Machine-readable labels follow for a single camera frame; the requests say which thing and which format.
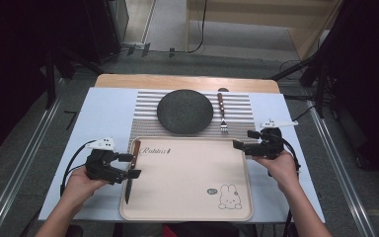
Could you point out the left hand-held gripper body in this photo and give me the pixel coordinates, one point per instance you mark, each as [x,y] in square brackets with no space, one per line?
[100,161]

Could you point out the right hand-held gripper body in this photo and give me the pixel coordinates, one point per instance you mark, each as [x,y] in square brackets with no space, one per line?
[269,143]

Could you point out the cream tray with rabbit print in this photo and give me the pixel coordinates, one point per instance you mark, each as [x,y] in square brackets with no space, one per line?
[184,184]

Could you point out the person's right hand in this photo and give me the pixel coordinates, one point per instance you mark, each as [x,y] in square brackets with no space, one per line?
[284,171]

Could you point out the person's left hand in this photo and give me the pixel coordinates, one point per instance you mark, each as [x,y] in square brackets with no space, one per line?
[80,189]

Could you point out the striped woven placemat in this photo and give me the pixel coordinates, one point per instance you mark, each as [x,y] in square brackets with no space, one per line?
[144,128]

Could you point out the pale blue table sheet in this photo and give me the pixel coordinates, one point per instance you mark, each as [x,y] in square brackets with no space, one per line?
[108,112]

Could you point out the small dark round object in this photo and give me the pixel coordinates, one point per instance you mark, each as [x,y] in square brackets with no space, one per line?
[223,89]

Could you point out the dark round plate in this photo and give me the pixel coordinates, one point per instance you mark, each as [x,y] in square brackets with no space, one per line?
[185,112]

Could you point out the person's red clothing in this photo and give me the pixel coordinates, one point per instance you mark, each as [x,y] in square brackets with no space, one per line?
[171,231]

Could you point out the black metal stand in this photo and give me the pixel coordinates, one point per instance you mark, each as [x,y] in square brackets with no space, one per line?
[320,85]
[50,82]

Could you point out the grey power strip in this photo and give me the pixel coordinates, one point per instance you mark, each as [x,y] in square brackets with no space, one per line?
[138,47]

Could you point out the wooden cabinet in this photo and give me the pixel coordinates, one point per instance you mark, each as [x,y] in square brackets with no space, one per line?
[306,33]

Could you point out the black curtain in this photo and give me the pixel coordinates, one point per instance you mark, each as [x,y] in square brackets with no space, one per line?
[368,82]
[10,65]

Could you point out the metal floor rail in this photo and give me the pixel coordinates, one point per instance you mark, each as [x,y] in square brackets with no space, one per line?
[16,177]
[340,164]

